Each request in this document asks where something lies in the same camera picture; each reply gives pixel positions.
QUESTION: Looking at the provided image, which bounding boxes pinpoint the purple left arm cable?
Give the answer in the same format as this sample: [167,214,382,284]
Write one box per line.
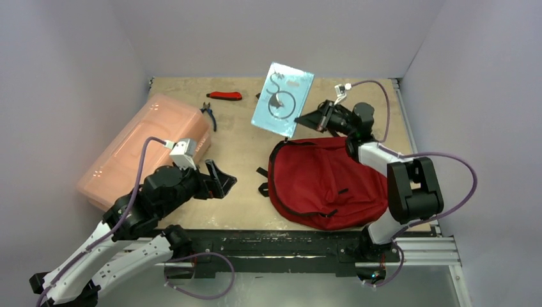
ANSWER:
[36,136,236,307]

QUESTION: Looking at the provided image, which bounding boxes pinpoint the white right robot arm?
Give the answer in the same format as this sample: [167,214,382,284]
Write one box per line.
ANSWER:
[295,100,444,260]

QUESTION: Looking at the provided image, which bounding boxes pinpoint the light blue book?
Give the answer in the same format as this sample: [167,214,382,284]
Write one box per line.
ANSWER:
[251,62,314,138]

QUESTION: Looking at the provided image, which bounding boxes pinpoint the pink translucent plastic storage box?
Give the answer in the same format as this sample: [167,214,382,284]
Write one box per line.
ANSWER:
[77,94,213,211]

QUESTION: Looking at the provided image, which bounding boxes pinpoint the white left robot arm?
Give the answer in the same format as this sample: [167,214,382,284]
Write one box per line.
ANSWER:
[29,160,237,306]

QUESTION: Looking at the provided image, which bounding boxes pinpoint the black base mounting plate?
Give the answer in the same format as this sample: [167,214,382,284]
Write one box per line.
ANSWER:
[105,228,441,279]

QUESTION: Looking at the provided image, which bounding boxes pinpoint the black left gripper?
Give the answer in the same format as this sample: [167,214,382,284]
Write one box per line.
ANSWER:
[159,158,236,217]

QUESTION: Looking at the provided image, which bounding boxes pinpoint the blue handled pliers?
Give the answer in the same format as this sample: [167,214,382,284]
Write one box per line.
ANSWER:
[200,102,217,132]

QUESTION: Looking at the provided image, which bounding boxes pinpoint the red student backpack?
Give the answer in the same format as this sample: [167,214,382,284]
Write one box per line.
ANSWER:
[256,137,388,231]

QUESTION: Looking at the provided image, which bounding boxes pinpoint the red utility knife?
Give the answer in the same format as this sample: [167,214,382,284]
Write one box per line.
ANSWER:
[206,91,243,101]

